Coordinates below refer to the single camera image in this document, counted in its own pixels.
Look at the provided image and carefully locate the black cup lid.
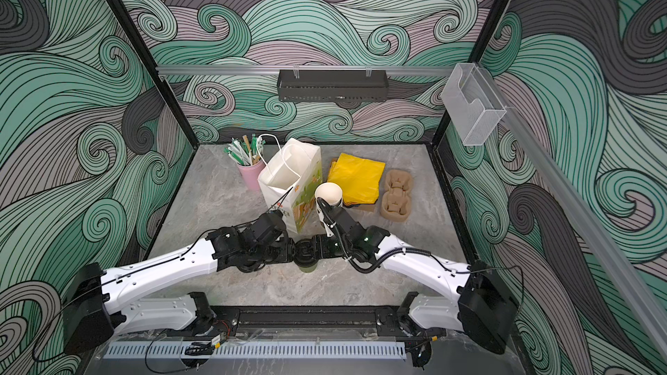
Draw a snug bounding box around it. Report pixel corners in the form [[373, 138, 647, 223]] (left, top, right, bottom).
[[293, 239, 319, 268]]

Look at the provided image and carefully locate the yellow paper napkin stack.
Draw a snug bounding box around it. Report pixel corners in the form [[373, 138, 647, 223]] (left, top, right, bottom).
[[328, 153, 386, 206]]

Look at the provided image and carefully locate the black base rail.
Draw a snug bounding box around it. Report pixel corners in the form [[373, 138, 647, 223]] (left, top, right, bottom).
[[98, 304, 517, 340]]

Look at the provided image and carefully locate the white slotted cable duct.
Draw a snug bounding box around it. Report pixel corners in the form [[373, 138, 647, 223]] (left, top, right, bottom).
[[104, 340, 406, 360]]

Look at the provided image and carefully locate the stack of green paper cups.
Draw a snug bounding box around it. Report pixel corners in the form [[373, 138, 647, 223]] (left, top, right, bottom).
[[314, 182, 343, 222]]

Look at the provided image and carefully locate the aluminium wall rail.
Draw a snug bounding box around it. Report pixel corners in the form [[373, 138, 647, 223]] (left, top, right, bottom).
[[156, 64, 454, 77]]

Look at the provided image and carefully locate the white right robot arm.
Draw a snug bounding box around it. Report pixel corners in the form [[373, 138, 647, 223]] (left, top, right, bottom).
[[316, 197, 521, 354]]

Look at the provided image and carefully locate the clear acrylic wall pocket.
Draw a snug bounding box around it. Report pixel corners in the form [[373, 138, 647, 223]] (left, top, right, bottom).
[[440, 62, 507, 147]]

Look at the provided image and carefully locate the green paper cup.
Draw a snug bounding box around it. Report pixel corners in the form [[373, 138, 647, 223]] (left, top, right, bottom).
[[299, 264, 317, 274]]

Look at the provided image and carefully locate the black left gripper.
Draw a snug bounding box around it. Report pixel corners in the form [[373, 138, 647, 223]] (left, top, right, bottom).
[[249, 237, 302, 264]]

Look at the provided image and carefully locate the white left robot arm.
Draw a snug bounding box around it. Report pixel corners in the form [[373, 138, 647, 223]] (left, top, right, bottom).
[[63, 210, 289, 354]]

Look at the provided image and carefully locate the black wall shelf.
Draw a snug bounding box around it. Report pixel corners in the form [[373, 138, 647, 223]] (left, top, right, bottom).
[[277, 70, 389, 102]]

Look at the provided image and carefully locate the black cage frame post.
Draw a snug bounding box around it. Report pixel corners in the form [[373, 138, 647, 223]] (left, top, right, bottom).
[[105, 0, 199, 150]]

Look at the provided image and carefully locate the white green paper bag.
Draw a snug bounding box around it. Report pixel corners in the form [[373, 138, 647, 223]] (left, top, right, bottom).
[[258, 138, 323, 240]]

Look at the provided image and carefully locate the brown pulp cup carrier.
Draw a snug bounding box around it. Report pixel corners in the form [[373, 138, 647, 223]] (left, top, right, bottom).
[[380, 169, 414, 222]]

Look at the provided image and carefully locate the pink holder cup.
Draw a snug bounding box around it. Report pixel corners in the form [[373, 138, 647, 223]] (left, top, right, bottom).
[[237, 160, 266, 191]]

